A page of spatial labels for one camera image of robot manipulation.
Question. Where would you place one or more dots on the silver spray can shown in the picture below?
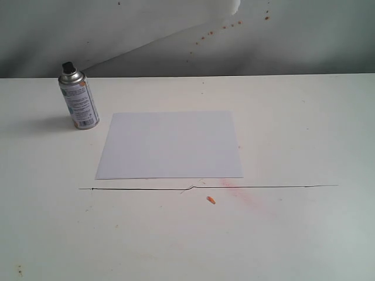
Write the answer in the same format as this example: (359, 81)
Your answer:
(78, 97)

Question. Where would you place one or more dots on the small orange crumb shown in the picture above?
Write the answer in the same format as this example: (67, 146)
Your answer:
(210, 199)

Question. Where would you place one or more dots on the white paper sheet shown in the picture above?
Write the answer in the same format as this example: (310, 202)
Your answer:
(154, 145)

